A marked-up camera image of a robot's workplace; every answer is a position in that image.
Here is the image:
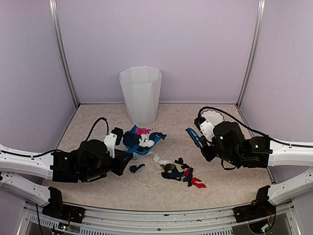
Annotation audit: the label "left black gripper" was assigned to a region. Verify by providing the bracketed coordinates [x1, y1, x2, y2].
[82, 149, 133, 181]

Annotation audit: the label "blue hand brush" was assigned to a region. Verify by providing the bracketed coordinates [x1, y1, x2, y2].
[185, 127, 203, 148]

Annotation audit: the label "blue plastic dustpan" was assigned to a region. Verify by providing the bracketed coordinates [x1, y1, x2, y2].
[123, 125, 167, 156]

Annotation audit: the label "translucent white waste bin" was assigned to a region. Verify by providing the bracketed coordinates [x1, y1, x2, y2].
[119, 66, 162, 128]

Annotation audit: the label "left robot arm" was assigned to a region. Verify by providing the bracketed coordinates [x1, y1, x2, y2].
[0, 127, 133, 218]

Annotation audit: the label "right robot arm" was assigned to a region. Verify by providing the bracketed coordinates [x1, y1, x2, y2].
[194, 106, 313, 217]

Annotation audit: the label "red paper scraps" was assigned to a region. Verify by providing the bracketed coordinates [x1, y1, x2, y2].
[183, 167, 206, 188]

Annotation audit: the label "dark blue scrap left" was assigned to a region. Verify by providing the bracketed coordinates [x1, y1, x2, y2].
[130, 164, 145, 173]

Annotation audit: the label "white scalloped bowl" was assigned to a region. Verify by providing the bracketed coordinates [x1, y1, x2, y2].
[201, 110, 224, 126]

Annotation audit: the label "white paper scrap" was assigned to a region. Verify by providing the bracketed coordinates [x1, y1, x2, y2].
[153, 153, 173, 165]

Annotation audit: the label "navy blue paper scrap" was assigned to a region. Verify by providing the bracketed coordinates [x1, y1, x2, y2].
[161, 171, 185, 181]

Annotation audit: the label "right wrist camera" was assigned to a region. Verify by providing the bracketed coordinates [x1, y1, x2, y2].
[194, 117, 214, 142]

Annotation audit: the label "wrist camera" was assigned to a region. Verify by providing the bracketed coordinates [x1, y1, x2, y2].
[104, 127, 124, 158]
[194, 117, 214, 142]

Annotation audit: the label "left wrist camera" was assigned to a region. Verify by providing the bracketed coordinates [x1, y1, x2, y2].
[104, 127, 124, 158]

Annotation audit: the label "front aluminium rail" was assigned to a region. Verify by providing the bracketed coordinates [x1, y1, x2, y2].
[16, 200, 303, 235]

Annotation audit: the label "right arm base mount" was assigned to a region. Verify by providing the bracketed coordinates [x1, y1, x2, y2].
[233, 186, 276, 223]

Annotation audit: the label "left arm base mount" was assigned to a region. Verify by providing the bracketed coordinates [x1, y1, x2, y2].
[42, 187, 86, 224]

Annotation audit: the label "right aluminium frame post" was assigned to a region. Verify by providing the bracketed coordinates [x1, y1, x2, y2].
[236, 0, 266, 109]

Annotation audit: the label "aluminium frame post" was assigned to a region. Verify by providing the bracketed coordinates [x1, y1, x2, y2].
[48, 0, 80, 110]
[236, 0, 266, 109]

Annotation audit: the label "left aluminium frame post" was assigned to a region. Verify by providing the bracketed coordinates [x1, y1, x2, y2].
[48, 0, 80, 110]

